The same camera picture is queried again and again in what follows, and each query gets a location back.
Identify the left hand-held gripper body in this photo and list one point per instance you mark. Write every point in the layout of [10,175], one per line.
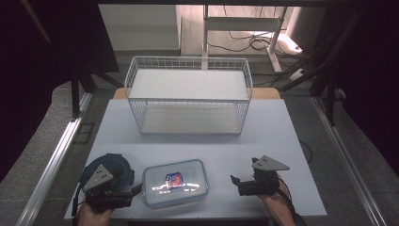
[98,177]

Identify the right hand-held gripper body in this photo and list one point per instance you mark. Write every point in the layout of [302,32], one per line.
[266,180]

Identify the clear rectangular lidded container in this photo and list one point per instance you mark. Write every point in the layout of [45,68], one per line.
[188,175]

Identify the person's right hand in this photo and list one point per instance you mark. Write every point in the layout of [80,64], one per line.
[273,198]

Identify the person's left hand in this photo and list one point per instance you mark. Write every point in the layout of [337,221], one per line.
[92,216]

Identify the black tripod stand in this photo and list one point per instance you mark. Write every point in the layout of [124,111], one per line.
[75,94]

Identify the wooden table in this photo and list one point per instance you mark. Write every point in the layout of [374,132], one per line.
[266,93]

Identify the black metal stand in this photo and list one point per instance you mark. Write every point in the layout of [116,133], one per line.
[330,106]

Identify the dark curtain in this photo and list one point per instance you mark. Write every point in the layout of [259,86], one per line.
[376,78]
[31,78]

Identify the white cabinet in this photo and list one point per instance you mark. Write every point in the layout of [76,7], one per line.
[141,28]

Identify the aluminium rail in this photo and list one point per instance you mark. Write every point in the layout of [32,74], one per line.
[348,163]
[53,163]

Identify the white metal frame stand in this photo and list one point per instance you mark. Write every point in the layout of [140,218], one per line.
[241,23]

